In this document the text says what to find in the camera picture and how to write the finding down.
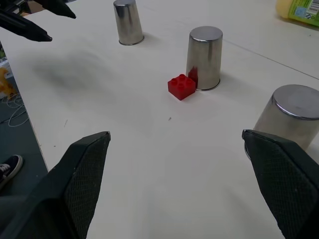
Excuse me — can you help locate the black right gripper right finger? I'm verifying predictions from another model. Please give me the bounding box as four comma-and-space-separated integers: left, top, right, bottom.
241, 129, 319, 239

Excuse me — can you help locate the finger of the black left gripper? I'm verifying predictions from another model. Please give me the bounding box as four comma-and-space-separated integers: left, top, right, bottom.
0, 11, 53, 42
37, 0, 77, 19

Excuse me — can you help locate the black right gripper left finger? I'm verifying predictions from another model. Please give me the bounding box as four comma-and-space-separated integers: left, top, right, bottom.
0, 130, 112, 239

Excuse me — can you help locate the brown cardboard box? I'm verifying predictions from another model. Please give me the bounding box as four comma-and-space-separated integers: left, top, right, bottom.
25, 0, 46, 13

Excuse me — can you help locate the dark blue canvas shoe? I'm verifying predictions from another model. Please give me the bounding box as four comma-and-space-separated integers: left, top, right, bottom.
0, 154, 24, 193

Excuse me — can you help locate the steel cup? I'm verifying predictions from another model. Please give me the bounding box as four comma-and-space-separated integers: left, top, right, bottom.
113, 0, 145, 46
185, 25, 223, 91
245, 84, 319, 158

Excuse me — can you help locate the yellow orange object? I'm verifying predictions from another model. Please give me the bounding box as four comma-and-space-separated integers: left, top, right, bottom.
0, 66, 16, 98

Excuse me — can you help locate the red toy building brick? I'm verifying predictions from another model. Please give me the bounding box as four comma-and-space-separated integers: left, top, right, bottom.
167, 73, 196, 102

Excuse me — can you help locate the yellow bottle with green label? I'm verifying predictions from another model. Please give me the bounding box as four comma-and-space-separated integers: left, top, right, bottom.
275, 0, 319, 27

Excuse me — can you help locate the white cable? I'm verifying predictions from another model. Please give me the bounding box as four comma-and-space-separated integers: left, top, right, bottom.
0, 93, 30, 126

